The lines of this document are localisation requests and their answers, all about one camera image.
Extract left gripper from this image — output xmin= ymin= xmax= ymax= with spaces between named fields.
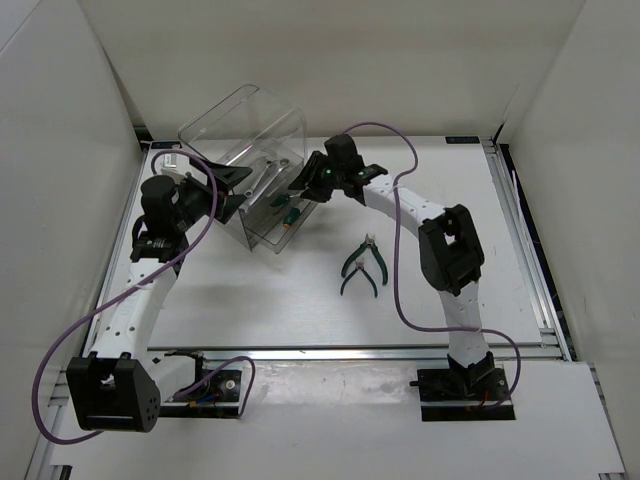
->
xmin=171 ymin=156 xmax=251 ymax=232

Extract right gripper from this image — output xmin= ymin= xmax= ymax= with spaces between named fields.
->
xmin=290 ymin=151 xmax=346 ymax=204

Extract large ratchet wrench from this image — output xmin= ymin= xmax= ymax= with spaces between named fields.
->
xmin=244 ymin=159 xmax=290 ymax=198

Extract green stubby screwdriver orange cap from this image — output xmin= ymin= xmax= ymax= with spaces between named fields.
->
xmin=282 ymin=208 xmax=301 ymax=229

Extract small ratchet wrench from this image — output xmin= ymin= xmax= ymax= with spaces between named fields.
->
xmin=262 ymin=162 xmax=275 ymax=174

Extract clear plastic drawer organizer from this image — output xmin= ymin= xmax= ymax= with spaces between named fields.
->
xmin=177 ymin=84 xmax=315 ymax=254

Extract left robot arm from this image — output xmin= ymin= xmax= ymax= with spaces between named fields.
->
xmin=66 ymin=155 xmax=252 ymax=432

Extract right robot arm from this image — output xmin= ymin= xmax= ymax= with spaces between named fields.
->
xmin=289 ymin=134 xmax=495 ymax=400

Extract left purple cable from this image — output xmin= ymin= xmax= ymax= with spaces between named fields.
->
xmin=30 ymin=150 xmax=256 ymax=445

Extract purple cable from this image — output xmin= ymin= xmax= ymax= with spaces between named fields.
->
xmin=30 ymin=150 xmax=256 ymax=445
xmin=339 ymin=120 xmax=520 ymax=409

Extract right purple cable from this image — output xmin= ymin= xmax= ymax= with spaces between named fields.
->
xmin=339 ymin=120 xmax=520 ymax=409

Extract green handled cutting pliers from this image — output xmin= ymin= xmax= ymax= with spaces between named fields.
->
xmin=340 ymin=234 xmax=389 ymax=292

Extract green handled small pliers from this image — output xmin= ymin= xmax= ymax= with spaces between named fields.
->
xmin=339 ymin=260 xmax=379 ymax=298

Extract aluminium front rail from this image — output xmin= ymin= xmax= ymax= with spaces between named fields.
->
xmin=149 ymin=342 xmax=564 ymax=362

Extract aluminium rail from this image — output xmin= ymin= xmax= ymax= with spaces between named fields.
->
xmin=481 ymin=138 xmax=576 ymax=362
xmin=149 ymin=342 xmax=564 ymax=362

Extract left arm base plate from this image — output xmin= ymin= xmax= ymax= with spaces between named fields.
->
xmin=150 ymin=350 xmax=257 ymax=419

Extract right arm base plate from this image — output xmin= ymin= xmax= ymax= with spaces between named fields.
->
xmin=409 ymin=368 xmax=516 ymax=422

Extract aluminium right rail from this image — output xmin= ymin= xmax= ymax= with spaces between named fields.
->
xmin=481 ymin=138 xmax=576 ymax=362

